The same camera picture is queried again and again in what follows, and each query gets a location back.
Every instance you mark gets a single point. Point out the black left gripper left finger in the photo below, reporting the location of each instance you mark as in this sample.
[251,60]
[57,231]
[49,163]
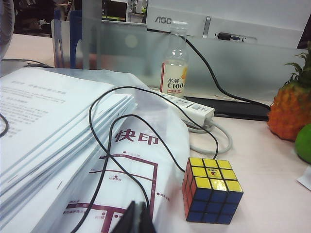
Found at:
[127,221]

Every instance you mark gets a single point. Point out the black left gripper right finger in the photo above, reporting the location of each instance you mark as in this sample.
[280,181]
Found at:
[145,222]

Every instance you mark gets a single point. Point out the green toy apple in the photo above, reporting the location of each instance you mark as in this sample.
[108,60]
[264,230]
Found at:
[305,145]

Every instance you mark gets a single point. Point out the orange toy pineapple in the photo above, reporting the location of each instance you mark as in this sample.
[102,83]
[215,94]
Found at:
[289,114]

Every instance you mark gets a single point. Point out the colourful Rubik's cube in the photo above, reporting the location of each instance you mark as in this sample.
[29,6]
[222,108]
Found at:
[213,191]

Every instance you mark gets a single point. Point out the white bag with red print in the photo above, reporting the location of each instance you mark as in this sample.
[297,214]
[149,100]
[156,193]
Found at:
[155,116]

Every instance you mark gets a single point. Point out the white power strip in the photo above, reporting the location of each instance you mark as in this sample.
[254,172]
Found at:
[192,108]

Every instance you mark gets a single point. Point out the stack of printed papers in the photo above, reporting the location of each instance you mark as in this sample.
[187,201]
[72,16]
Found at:
[41,121]

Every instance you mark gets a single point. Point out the flat black monitor base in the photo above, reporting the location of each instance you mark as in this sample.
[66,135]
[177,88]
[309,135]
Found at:
[233,108]

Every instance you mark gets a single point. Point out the clear C100 drink bottle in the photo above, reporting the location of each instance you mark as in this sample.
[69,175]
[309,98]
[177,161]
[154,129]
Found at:
[173,77]

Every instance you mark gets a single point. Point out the frosted glass desk partition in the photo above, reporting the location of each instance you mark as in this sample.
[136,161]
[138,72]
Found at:
[136,53]

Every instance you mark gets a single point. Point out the blue file holder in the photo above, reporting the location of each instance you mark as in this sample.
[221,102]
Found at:
[65,41]

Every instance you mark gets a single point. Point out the white AOC monitor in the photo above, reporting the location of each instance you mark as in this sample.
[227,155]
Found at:
[243,17]

